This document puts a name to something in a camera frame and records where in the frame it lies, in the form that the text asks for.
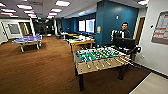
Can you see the foosball table wooden green field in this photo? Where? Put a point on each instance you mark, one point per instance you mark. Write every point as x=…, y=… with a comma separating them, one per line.
x=96, y=60

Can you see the bright window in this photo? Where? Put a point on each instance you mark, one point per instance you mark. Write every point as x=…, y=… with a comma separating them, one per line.
x=81, y=25
x=90, y=25

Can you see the black computer monitor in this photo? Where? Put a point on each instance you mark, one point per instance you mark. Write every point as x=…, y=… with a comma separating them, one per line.
x=123, y=42

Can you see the person in dark shirt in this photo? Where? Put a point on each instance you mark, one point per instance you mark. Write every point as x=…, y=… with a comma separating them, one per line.
x=125, y=30

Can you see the rectangular ceiling light panel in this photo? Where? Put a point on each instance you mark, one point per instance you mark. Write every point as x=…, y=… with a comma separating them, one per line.
x=55, y=10
x=8, y=10
x=143, y=2
x=62, y=3
x=24, y=6

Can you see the green exit sign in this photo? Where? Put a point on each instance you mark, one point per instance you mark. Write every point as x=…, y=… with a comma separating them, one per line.
x=39, y=18

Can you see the blue ping pong table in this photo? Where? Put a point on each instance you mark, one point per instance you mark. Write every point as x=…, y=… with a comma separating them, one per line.
x=28, y=40

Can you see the yellow wall sign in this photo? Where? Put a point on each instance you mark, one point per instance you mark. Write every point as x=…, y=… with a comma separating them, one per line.
x=98, y=30

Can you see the grey wall notice board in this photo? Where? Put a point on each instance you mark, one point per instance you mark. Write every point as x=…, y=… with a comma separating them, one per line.
x=160, y=28

